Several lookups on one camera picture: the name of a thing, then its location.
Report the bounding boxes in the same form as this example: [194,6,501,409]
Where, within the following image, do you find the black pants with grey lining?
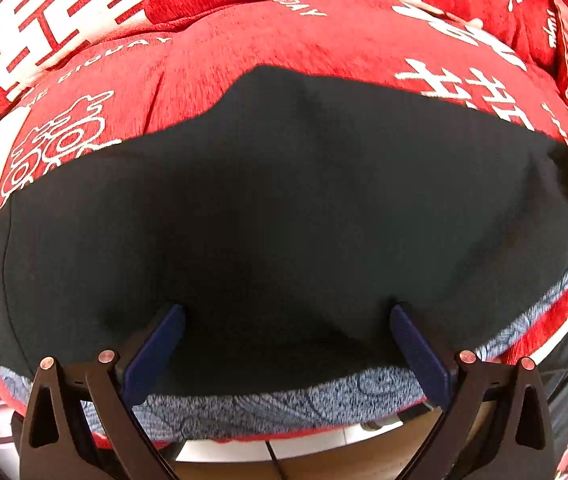
[0,65,568,443]

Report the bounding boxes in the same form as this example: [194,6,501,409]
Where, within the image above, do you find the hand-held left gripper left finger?
[18,304,186,480]

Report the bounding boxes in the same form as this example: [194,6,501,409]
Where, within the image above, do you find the red printed sofa cover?
[0,0,568,456]

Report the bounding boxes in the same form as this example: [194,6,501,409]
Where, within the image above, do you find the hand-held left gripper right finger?
[390,302,560,480]

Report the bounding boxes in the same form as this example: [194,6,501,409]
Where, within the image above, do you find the black cable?
[264,440,285,480]

